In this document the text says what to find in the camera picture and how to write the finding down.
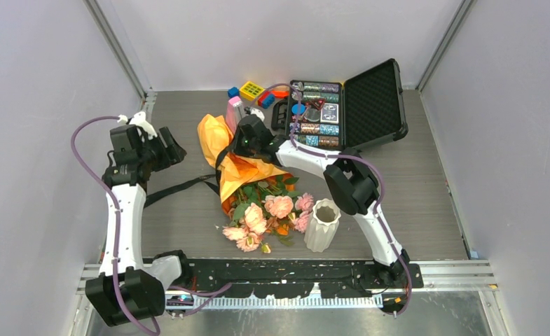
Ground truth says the black printed ribbon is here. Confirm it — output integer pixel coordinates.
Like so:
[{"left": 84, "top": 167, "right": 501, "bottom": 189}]
[{"left": 144, "top": 148, "right": 228, "bottom": 208}]

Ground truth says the orange flower bouquet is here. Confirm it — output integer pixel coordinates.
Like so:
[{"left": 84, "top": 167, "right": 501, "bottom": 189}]
[{"left": 197, "top": 115, "right": 315, "bottom": 254}]

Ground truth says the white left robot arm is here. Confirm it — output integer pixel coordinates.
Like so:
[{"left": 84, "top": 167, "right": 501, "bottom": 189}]
[{"left": 71, "top": 111, "right": 193, "bottom": 335}]

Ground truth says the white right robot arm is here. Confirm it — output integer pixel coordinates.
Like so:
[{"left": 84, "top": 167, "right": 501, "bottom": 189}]
[{"left": 217, "top": 114, "right": 412, "bottom": 288}]

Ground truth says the white ribbed vase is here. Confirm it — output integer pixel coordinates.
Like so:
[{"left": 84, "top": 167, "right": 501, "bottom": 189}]
[{"left": 304, "top": 199, "right": 341, "bottom": 253}]

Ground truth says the pink metronome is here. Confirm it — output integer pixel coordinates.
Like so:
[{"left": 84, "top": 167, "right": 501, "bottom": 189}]
[{"left": 225, "top": 96, "right": 246, "bottom": 134}]

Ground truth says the yellow toy block house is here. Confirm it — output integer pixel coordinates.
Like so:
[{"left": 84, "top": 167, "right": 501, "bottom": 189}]
[{"left": 239, "top": 81, "right": 275, "bottom": 109}]

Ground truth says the blue round poker chip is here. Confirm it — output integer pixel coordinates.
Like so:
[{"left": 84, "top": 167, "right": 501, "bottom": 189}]
[{"left": 291, "top": 104, "right": 305, "bottom": 116}]

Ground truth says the blue toy block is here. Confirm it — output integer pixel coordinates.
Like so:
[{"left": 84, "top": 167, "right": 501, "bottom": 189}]
[{"left": 227, "top": 87, "right": 240, "bottom": 98}]

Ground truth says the orange toy piece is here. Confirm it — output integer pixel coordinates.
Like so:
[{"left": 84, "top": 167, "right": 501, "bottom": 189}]
[{"left": 269, "top": 83, "right": 290, "bottom": 99}]

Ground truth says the black open poker case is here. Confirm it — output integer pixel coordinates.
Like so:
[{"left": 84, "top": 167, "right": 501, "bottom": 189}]
[{"left": 271, "top": 58, "right": 408, "bottom": 150}]

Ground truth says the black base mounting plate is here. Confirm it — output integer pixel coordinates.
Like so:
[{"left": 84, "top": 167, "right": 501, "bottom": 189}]
[{"left": 170, "top": 259, "right": 424, "bottom": 299}]

